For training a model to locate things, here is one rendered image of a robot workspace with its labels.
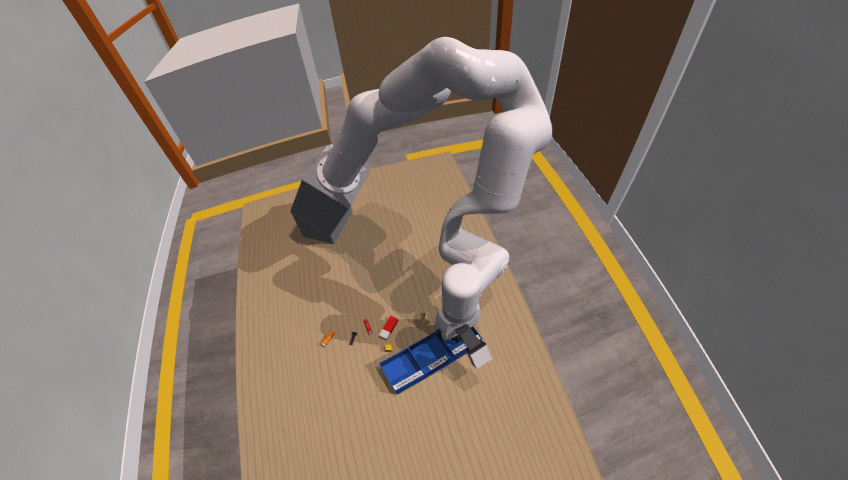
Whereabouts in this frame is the blue rack of bins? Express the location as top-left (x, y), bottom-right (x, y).
top-left (379, 329), bottom-right (467, 394)

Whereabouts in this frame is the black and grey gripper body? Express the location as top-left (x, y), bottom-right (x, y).
top-left (435, 304), bottom-right (481, 340)

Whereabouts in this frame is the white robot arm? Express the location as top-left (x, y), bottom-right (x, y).
top-left (316, 37), bottom-right (552, 324)

